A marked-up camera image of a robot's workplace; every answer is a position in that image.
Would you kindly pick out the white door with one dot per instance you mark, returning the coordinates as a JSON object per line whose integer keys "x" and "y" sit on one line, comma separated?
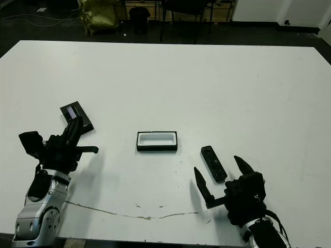
{"x": 326, "y": 28}

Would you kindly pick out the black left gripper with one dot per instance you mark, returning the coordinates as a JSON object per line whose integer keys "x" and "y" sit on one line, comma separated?
{"x": 60, "y": 157}

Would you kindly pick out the black printed box lid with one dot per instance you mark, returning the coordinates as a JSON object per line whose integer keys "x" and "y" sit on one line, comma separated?
{"x": 86, "y": 124}

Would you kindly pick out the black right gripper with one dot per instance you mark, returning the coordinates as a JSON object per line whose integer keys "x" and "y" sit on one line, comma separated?
{"x": 245, "y": 199}

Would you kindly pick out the white paper sheet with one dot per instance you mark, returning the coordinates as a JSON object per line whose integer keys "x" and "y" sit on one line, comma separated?
{"x": 41, "y": 9}

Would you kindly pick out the black trash bin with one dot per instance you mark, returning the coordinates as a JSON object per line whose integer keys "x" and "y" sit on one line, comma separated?
{"x": 139, "y": 20}

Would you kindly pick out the black box white insert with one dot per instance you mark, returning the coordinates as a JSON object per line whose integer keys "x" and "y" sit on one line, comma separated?
{"x": 155, "y": 139}

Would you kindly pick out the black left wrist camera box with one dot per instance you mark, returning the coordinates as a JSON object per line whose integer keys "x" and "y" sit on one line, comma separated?
{"x": 29, "y": 142}

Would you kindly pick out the yellow green plastic bag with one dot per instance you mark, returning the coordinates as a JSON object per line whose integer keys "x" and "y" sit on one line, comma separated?
{"x": 98, "y": 16}

